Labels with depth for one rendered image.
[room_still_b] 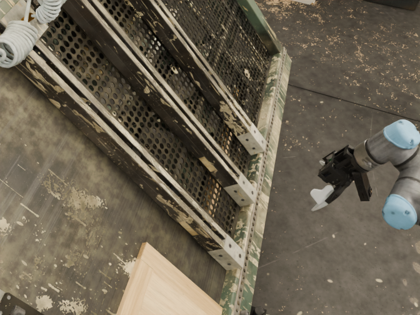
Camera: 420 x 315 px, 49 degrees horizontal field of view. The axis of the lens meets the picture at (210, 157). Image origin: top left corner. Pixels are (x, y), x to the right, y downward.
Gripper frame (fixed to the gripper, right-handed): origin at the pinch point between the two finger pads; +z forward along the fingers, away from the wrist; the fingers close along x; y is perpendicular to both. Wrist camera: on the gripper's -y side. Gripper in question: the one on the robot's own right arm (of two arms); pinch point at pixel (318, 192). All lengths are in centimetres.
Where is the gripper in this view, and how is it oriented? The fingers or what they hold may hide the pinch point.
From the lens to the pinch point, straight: 141.1
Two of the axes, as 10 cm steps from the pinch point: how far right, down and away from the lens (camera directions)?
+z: -4.9, 4.5, 7.5
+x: -3.5, 6.8, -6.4
